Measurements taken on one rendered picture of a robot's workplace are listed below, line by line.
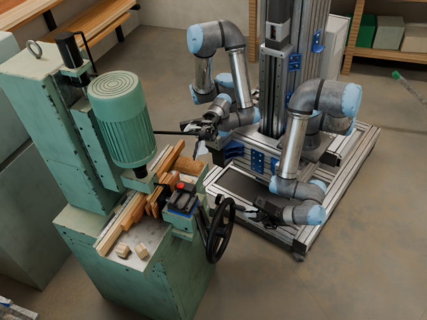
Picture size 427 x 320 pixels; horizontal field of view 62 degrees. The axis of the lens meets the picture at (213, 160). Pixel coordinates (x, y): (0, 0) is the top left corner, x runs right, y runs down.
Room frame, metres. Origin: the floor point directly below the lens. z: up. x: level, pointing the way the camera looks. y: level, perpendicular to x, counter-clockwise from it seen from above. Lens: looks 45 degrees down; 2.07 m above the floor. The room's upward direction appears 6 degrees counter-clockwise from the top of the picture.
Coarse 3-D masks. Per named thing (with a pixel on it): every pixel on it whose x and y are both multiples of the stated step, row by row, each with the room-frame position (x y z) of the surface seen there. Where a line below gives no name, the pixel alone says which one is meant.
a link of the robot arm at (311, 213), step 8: (312, 200) 0.83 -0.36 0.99; (296, 208) 0.82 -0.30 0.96; (304, 208) 0.80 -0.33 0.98; (312, 208) 0.79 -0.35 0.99; (320, 208) 0.78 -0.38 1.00; (296, 216) 0.79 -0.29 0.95; (304, 216) 0.77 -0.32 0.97; (312, 216) 0.76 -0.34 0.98; (320, 216) 0.76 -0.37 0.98; (296, 224) 0.78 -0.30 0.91; (304, 224) 0.76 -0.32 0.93; (312, 224) 0.75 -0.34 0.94; (320, 224) 0.74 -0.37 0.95
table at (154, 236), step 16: (176, 160) 1.22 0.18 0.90; (192, 176) 1.10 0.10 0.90; (208, 208) 0.94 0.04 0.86; (144, 224) 0.86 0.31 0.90; (160, 224) 0.85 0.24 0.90; (128, 240) 0.79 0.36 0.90; (144, 240) 0.79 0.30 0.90; (160, 240) 0.78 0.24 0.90; (192, 240) 0.79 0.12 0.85; (112, 256) 0.73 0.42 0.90; (128, 256) 0.72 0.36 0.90; (128, 272) 0.68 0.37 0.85; (144, 272) 0.66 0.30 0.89
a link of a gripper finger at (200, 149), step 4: (196, 144) 1.10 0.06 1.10; (200, 144) 1.10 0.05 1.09; (204, 144) 1.09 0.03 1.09; (196, 148) 1.09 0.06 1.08; (200, 148) 1.09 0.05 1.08; (204, 148) 1.08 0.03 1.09; (196, 152) 1.07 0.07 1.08; (200, 152) 1.07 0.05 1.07; (204, 152) 1.06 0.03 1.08; (196, 156) 1.06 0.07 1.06
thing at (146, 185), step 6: (126, 168) 1.06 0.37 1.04; (126, 174) 1.02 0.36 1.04; (132, 174) 1.02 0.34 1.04; (150, 174) 1.01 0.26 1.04; (156, 174) 1.02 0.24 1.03; (126, 180) 1.01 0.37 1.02; (132, 180) 0.99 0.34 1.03; (138, 180) 0.98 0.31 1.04; (144, 180) 0.98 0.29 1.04; (150, 180) 0.98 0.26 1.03; (156, 180) 1.01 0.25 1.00; (126, 186) 1.01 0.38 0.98; (132, 186) 1.00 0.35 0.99; (138, 186) 0.98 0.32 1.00; (144, 186) 0.97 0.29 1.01; (150, 186) 0.97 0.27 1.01; (156, 186) 1.00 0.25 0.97; (144, 192) 0.97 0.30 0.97; (150, 192) 0.96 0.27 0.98
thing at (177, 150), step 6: (180, 144) 1.28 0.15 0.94; (174, 150) 1.24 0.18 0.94; (180, 150) 1.27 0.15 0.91; (168, 156) 1.21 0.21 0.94; (174, 156) 1.22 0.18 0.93; (168, 162) 1.17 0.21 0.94; (162, 168) 1.13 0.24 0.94; (168, 168) 1.16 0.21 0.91; (132, 210) 0.91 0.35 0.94; (126, 216) 0.88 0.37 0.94; (126, 222) 0.85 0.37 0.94; (132, 222) 0.88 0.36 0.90; (126, 228) 0.84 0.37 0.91
